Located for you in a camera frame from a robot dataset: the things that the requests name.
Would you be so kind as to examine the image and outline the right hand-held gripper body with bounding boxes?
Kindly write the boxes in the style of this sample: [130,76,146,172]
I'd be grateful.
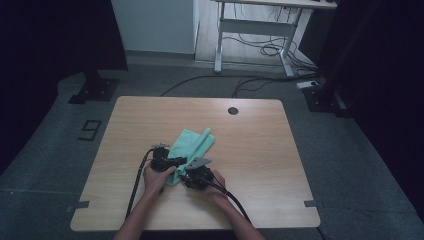
[181,157,216,191]

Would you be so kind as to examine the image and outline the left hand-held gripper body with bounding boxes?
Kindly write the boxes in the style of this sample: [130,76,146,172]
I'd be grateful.
[149,143,173,173]

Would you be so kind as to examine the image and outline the green towel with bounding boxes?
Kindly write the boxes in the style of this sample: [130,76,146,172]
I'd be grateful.
[165,127,216,187]

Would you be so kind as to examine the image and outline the person's left hand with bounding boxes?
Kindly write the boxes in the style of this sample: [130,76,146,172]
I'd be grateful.
[143,164,178,198]

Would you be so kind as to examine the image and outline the person's right hand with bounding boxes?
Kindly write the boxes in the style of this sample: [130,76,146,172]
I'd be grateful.
[199,169,229,205]

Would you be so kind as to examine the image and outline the grey tape strip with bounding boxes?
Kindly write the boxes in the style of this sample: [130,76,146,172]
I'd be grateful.
[65,200,91,214]
[303,199,324,209]

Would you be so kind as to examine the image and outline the white power strip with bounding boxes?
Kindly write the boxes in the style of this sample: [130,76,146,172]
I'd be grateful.
[296,80,320,90]

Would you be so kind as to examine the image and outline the dark curtain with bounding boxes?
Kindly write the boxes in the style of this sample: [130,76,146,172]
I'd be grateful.
[0,0,129,176]
[314,0,424,221]

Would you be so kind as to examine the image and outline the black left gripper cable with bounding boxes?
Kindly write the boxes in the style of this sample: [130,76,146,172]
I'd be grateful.
[124,148,155,221]

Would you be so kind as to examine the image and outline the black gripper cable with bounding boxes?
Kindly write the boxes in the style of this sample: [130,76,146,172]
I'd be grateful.
[124,148,155,221]
[204,178,253,225]

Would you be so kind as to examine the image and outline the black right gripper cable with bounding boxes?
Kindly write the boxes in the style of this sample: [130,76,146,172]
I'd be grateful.
[204,178,253,225]

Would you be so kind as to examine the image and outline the long black floor cable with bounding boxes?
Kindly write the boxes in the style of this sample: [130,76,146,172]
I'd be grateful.
[159,74,318,98]

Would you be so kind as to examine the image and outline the black stand base plate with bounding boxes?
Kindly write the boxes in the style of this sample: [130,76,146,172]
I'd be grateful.
[303,83,353,118]
[68,69,121,105]

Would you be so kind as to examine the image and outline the tangled black cables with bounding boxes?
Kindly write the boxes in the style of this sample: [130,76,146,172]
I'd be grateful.
[222,31,318,75]

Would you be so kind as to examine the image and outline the white metal frame desk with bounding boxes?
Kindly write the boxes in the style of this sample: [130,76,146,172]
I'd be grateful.
[212,0,338,78]

